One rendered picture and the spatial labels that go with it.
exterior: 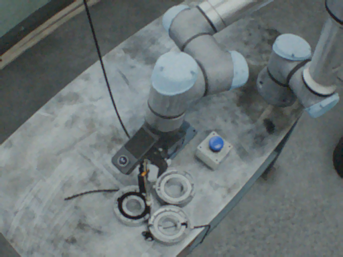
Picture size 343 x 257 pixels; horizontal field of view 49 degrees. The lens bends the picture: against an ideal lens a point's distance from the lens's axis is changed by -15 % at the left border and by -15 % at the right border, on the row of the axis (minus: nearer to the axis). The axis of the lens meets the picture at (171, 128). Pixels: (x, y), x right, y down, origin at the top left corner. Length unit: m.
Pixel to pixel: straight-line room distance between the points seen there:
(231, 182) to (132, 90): 0.40
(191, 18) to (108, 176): 0.51
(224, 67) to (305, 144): 1.54
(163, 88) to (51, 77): 1.69
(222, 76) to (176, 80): 0.11
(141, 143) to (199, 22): 0.27
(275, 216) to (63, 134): 1.19
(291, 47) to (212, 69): 0.46
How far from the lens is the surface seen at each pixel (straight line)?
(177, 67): 0.75
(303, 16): 3.02
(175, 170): 1.14
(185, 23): 0.87
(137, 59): 1.38
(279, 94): 1.31
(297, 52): 1.20
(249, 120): 1.29
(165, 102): 0.78
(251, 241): 1.99
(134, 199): 1.11
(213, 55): 0.82
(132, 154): 0.87
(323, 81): 1.11
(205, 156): 1.16
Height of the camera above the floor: 1.86
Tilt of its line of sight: 59 degrees down
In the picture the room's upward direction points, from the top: 8 degrees clockwise
